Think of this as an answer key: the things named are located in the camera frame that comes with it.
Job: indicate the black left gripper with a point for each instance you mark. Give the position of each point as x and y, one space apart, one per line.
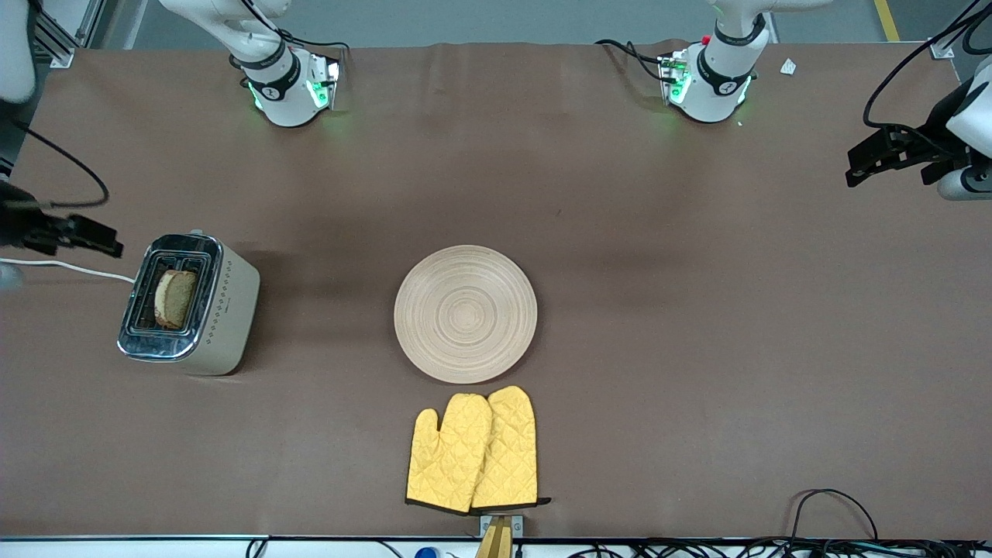
922 149

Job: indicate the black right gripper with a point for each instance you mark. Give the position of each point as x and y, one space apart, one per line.
23 229

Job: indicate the brown toast slice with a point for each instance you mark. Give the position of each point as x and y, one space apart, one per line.
174 298

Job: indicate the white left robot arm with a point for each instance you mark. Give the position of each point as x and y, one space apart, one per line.
717 85

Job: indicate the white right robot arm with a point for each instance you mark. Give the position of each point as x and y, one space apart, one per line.
291 93

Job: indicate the round wooden plate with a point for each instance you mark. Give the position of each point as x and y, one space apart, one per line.
465 314

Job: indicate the small white paper scrap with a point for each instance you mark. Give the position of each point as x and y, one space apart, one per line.
788 67

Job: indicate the beige chrome two-slot toaster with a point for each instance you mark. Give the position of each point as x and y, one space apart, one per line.
232 325

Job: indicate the brown table cover sheet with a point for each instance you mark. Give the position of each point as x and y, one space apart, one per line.
697 349

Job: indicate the yellow quilted oven mitt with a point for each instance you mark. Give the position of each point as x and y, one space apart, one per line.
446 465
511 449

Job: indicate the blue round cap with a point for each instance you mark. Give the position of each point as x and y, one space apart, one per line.
426 553

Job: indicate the metal corner bracket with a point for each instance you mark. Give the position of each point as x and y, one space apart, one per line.
942 50

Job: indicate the aluminium frame profile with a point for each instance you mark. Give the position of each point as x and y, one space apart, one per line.
60 51

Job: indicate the small metal bracket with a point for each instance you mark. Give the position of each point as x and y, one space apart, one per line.
518 525

